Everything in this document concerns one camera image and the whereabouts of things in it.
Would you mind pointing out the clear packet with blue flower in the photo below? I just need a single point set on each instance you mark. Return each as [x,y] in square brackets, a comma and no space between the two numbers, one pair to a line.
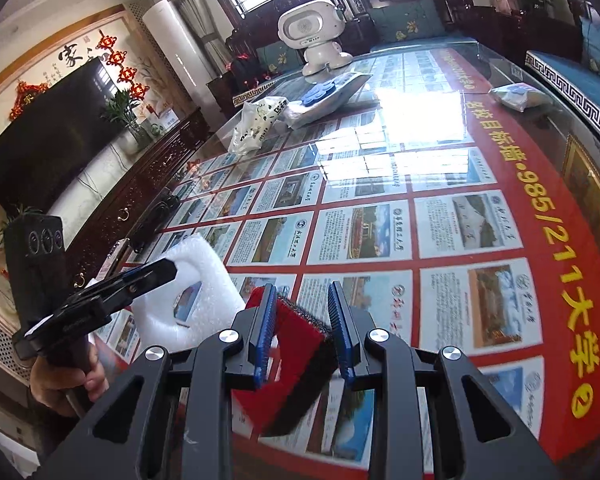
[330,97]

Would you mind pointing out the dark wooden television cabinet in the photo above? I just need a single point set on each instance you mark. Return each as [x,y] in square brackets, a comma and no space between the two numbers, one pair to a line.
[130,195]

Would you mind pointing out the black and red backpack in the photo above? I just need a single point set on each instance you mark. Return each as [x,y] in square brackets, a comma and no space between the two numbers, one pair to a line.
[242,71]

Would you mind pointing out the black television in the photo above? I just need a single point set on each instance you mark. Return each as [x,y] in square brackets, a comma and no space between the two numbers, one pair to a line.
[45,150]

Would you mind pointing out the white printed plastic bag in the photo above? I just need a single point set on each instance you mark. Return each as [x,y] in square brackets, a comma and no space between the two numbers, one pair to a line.
[255,125]

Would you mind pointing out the white foam block with cutout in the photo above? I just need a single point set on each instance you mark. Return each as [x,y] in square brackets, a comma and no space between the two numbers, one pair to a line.
[210,280]

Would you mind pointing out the green bamboo plant in vase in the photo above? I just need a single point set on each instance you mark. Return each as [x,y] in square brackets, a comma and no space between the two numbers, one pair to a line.
[125,115]

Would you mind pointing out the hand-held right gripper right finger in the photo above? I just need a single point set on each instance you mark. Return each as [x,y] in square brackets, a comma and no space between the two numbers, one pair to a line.
[341,340]

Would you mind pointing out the red and black foam piece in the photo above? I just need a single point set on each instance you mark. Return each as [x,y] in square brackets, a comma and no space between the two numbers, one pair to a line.
[290,360]

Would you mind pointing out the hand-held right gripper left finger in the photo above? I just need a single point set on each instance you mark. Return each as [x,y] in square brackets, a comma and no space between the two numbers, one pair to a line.
[265,340]

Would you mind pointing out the white robot toy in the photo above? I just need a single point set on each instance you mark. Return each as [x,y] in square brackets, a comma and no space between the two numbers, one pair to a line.
[312,30]

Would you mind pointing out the white lattice radiator cover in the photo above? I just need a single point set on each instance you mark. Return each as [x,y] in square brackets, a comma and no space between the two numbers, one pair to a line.
[2,345]

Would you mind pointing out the beige curtain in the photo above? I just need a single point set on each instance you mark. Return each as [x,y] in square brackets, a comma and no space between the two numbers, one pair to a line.
[190,5]

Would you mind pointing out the small teal flowered cushion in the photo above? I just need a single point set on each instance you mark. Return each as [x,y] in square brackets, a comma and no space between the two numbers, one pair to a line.
[280,57]

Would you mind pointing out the small blue and white packet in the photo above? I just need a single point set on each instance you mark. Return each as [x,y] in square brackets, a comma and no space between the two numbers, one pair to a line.
[517,96]

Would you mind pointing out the dark wooden glass-topped table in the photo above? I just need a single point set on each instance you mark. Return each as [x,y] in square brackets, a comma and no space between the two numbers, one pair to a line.
[505,310]

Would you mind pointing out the wooden sofa with blue seat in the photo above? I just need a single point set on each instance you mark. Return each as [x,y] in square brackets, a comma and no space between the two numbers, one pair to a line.
[570,75]

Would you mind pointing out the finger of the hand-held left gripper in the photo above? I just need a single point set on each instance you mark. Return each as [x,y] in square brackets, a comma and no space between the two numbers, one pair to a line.
[145,276]

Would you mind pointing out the large teal flowered cushion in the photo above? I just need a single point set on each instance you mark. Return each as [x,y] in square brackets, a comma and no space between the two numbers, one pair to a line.
[407,22]

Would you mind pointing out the white box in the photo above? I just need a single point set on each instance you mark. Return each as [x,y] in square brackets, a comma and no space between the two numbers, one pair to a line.
[162,117]

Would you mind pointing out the white tower air conditioner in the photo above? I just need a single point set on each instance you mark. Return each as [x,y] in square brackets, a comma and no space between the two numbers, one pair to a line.
[177,50]

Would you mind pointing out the red and gold wall ornament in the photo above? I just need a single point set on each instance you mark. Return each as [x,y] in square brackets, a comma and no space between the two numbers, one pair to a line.
[27,100]

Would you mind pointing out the person's left hand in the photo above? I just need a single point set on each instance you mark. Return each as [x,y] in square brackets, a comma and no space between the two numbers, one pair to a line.
[45,385]

